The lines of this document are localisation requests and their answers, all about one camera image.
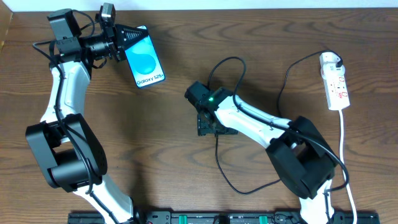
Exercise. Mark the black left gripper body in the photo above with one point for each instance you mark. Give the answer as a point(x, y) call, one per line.
point(115, 45)

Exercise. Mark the white USB charger plug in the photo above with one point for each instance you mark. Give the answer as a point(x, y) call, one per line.
point(330, 70)

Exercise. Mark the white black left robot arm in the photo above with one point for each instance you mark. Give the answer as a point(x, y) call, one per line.
point(67, 151)

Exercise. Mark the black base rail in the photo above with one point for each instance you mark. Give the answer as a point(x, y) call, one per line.
point(226, 218)

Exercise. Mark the white power strip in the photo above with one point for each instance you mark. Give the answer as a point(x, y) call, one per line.
point(335, 88)

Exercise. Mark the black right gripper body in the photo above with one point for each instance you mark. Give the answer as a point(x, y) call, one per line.
point(211, 130)

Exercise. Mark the blue Galaxy smartphone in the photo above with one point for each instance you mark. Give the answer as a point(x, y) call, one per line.
point(144, 63)

